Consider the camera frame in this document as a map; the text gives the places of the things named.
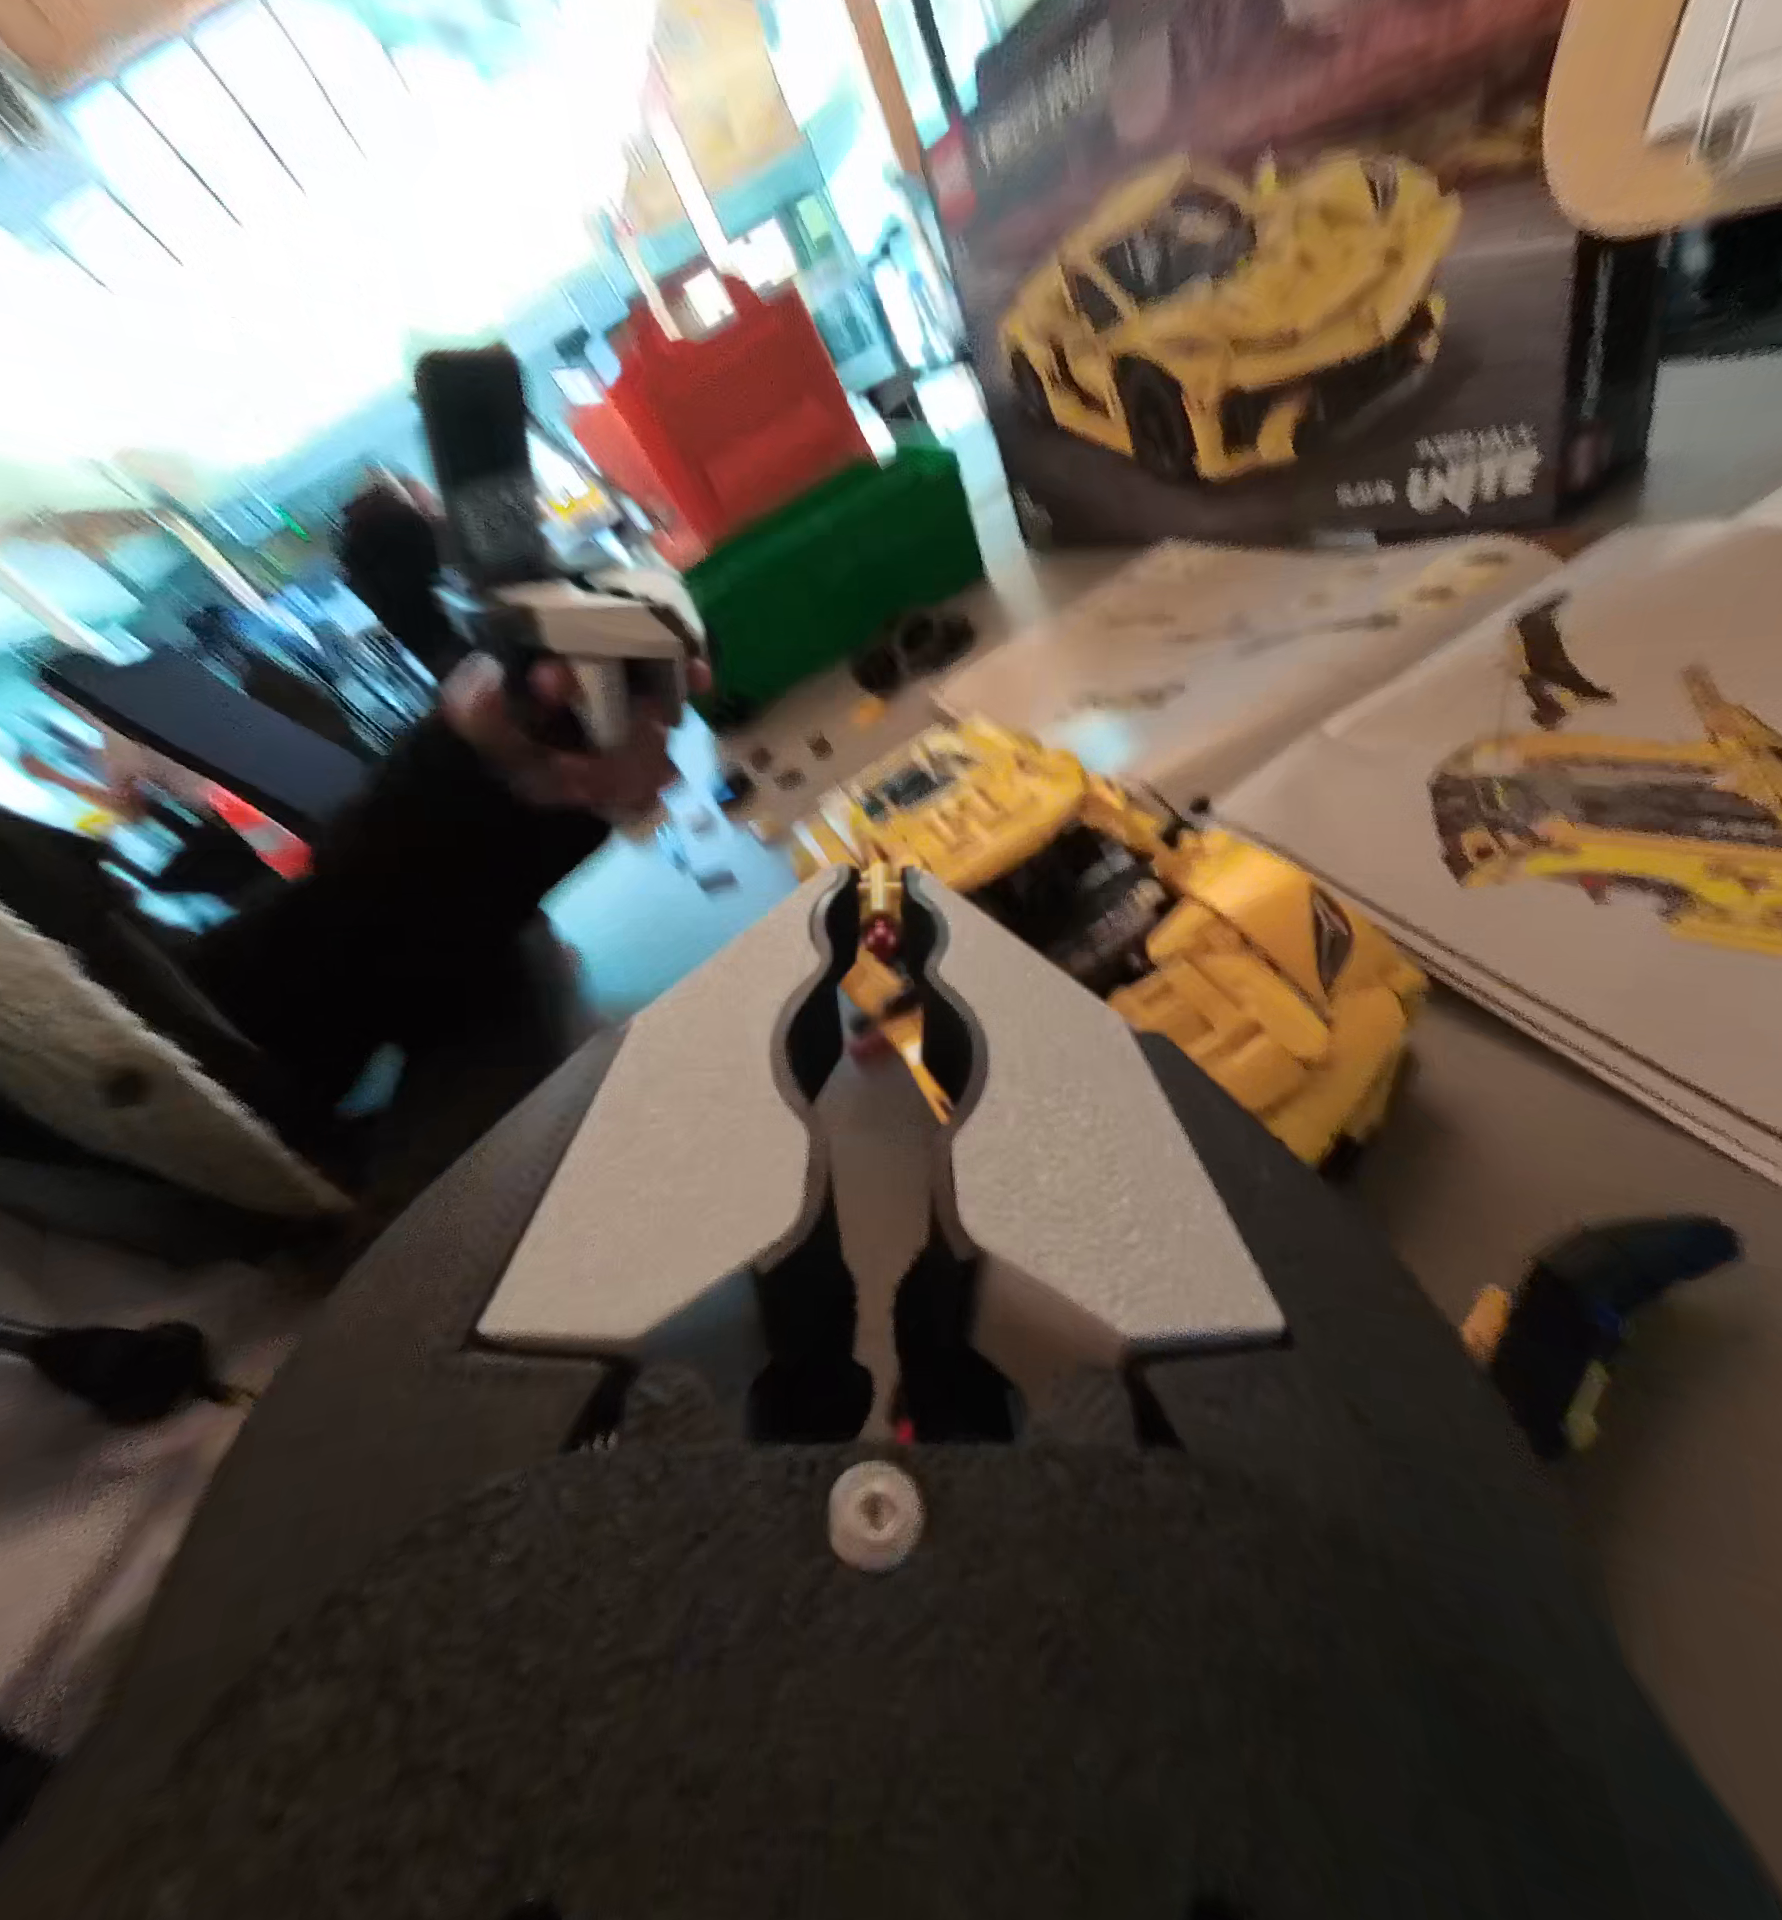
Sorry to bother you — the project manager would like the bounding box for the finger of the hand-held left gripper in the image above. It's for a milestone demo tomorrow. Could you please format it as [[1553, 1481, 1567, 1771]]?
[[507, 576, 711, 669]]

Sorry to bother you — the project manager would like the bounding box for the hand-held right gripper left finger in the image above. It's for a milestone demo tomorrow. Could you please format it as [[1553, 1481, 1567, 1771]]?
[[474, 864, 860, 1445]]

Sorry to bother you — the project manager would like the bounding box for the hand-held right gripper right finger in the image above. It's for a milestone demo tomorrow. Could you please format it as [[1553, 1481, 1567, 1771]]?
[[904, 866, 1290, 1445]]

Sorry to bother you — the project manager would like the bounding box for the person's left forearm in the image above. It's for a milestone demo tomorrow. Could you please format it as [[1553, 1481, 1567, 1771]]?
[[193, 720, 623, 1097]]

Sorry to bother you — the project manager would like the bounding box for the grey desk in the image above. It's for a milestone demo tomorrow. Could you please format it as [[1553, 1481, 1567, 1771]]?
[[531, 360, 1782, 1920]]

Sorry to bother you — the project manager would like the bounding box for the person's left hand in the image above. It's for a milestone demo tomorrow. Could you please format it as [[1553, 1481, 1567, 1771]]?
[[442, 653, 690, 824]]

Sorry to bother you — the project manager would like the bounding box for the green plastic bin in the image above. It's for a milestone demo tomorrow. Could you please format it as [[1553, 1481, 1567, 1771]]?
[[681, 442, 988, 722]]

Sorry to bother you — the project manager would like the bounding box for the pile of black yellow bricks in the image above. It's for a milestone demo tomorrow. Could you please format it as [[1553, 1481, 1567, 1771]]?
[[674, 704, 892, 888]]

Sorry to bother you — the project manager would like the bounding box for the red plastic bin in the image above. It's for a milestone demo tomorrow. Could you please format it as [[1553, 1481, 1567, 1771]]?
[[577, 278, 881, 565]]

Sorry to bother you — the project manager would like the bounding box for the yellow toy brick car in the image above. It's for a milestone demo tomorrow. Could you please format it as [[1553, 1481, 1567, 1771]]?
[[793, 716, 1432, 1172]]

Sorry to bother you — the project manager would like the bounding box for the toy car set box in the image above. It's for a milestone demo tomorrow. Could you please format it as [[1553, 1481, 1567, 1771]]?
[[927, 0, 1664, 549]]

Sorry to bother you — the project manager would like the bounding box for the building instruction booklet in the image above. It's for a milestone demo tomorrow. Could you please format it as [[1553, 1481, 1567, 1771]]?
[[937, 518, 1782, 1179]]

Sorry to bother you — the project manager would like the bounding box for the black lanyard strap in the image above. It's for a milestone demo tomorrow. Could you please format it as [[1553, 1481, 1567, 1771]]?
[[0, 1276, 240, 1428]]

